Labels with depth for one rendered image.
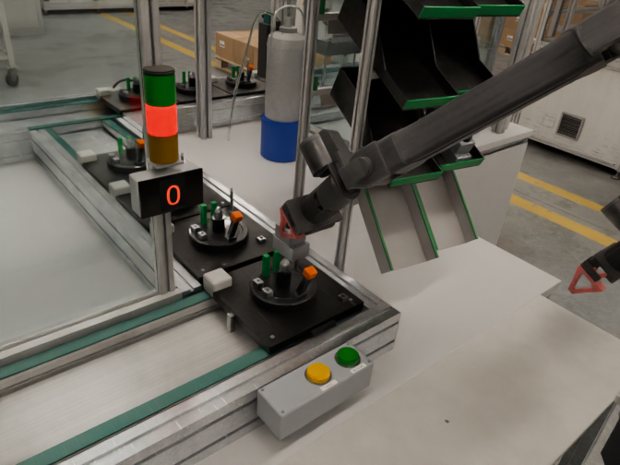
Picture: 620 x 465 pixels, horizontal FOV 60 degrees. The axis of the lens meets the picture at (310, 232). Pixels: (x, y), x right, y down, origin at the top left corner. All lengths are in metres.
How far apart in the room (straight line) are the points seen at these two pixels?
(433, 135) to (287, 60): 1.13
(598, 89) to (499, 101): 4.28
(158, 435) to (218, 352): 0.24
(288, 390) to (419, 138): 0.46
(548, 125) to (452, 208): 3.93
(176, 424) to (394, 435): 0.39
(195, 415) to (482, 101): 0.63
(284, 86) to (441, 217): 0.81
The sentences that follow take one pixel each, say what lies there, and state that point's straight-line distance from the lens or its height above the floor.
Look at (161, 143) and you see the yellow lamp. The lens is 0.93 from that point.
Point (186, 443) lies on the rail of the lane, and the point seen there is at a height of 0.92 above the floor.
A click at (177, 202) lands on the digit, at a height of 1.19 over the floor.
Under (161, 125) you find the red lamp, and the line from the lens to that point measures 0.92.
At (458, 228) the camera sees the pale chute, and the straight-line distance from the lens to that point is 1.35.
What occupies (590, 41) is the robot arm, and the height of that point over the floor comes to 1.54.
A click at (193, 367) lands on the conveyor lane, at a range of 1.03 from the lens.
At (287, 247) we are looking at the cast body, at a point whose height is 1.10.
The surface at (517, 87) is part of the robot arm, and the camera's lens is 0.78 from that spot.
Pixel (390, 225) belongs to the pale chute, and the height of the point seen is 1.06.
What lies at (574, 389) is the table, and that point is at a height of 0.86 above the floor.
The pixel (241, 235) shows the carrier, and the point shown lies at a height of 0.99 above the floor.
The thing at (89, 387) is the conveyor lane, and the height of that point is 0.92.
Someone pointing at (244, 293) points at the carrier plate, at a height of 0.97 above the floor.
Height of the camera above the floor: 1.64
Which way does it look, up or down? 30 degrees down
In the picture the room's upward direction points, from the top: 5 degrees clockwise
